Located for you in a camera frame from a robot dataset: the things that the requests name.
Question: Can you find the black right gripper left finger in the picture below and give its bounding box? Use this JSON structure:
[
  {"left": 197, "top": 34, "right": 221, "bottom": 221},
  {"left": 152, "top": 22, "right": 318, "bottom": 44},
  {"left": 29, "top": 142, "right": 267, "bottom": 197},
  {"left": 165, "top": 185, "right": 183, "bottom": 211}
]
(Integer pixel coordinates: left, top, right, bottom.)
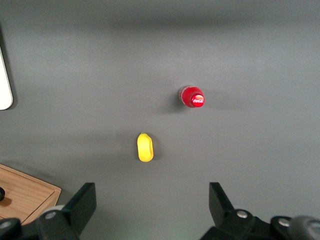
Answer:
[{"left": 36, "top": 182, "right": 97, "bottom": 240}]

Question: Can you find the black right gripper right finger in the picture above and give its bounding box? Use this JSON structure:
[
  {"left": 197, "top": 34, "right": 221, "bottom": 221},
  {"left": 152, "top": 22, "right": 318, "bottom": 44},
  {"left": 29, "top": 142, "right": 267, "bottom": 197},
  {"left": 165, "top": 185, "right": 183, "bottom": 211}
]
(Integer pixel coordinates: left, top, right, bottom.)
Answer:
[{"left": 199, "top": 182, "right": 274, "bottom": 240}]

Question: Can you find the beige plastic tray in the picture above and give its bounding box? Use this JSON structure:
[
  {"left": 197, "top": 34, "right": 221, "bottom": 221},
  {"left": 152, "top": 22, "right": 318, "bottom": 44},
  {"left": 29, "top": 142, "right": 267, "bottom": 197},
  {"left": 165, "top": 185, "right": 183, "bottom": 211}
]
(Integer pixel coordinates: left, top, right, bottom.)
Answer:
[{"left": 0, "top": 48, "right": 14, "bottom": 111}]

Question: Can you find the wooden drawer cabinet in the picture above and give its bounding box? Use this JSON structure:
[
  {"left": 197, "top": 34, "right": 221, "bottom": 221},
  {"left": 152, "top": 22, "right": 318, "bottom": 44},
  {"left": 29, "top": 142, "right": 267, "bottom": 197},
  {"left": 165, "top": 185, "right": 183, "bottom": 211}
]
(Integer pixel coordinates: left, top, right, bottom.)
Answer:
[{"left": 0, "top": 163, "right": 62, "bottom": 226}]

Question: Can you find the yellow lemon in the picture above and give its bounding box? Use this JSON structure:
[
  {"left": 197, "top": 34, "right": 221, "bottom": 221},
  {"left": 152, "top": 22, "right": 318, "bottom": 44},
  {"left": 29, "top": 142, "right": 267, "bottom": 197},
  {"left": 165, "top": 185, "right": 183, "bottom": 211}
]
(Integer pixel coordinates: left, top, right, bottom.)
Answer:
[{"left": 136, "top": 132, "right": 155, "bottom": 163}]

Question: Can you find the red cola bottle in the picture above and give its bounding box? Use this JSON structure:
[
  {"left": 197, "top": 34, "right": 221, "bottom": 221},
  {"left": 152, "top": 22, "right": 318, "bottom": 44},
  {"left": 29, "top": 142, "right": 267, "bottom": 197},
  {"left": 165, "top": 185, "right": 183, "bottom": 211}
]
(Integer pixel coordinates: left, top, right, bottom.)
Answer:
[{"left": 178, "top": 84, "right": 206, "bottom": 109}]

